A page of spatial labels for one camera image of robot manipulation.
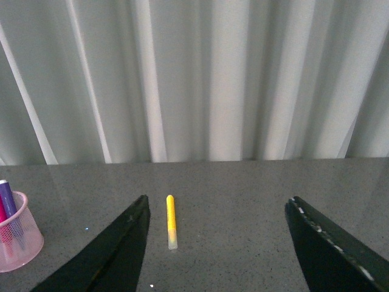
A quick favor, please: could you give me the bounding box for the white pleated curtain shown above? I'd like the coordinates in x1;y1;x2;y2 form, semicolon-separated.
1;1;388;165

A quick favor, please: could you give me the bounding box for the pink marker pen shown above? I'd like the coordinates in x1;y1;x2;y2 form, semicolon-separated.
1;201;13;262

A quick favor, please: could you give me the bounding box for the yellow marker pen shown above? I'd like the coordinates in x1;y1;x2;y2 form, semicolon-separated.
166;195;177;250

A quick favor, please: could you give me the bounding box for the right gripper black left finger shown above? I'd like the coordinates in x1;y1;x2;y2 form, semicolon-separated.
32;195;150;291

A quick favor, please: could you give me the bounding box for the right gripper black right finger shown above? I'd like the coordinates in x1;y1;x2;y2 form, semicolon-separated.
284;196;388;291

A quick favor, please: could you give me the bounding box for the pink mesh pen cup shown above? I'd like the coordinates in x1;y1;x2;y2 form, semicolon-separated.
1;191;44;273

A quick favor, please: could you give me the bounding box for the purple marker pen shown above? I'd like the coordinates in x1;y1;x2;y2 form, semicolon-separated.
1;179;26;251

